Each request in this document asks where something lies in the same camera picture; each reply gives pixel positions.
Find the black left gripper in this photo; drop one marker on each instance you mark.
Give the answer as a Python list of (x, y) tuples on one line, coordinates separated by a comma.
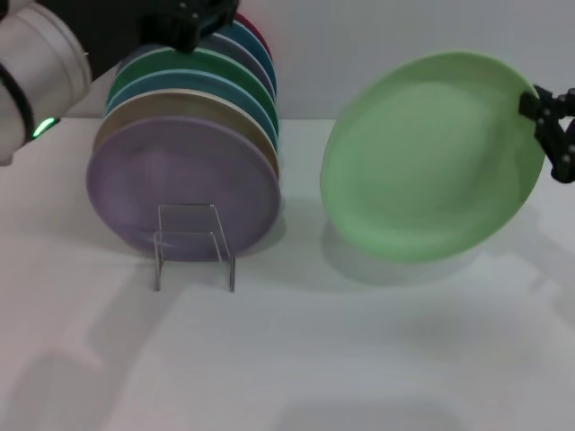
[(121, 27)]

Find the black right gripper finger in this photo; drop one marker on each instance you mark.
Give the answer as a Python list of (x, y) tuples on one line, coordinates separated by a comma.
[(559, 99), (554, 139)]

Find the light green plate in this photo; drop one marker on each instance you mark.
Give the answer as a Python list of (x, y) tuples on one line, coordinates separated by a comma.
[(431, 157)]

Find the dark green plate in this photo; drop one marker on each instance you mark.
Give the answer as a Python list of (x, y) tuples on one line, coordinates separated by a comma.
[(202, 63)]

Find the teal blue plate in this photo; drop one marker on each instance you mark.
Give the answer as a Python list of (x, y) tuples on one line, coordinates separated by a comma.
[(247, 39)]

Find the grey purple plate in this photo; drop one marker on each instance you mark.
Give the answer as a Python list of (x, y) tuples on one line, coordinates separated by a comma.
[(240, 54)]

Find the dark red plate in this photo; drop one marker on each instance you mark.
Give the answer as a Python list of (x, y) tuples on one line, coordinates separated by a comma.
[(258, 33)]

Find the light blue plate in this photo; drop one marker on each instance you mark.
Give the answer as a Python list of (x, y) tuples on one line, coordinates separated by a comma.
[(179, 81)]

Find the beige plate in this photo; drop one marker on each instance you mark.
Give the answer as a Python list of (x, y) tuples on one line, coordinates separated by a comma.
[(157, 105)]

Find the lilac plate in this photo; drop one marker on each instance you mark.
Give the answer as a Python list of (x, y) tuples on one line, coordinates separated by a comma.
[(179, 179)]

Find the clear acrylic plate rack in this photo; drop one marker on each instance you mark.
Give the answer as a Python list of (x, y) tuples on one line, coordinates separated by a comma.
[(232, 274)]

